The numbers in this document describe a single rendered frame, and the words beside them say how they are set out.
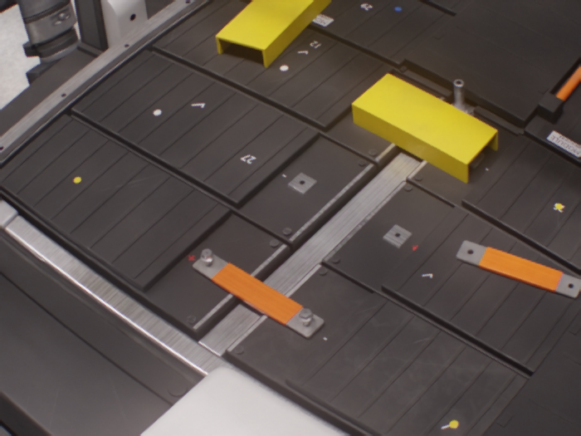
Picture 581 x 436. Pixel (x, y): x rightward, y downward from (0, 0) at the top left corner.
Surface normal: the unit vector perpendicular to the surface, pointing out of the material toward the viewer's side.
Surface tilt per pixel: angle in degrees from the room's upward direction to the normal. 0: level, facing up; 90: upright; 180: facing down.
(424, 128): 0
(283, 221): 0
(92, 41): 90
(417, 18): 0
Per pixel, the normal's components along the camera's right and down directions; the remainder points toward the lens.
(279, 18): -0.10, -0.68
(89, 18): -0.65, 0.59
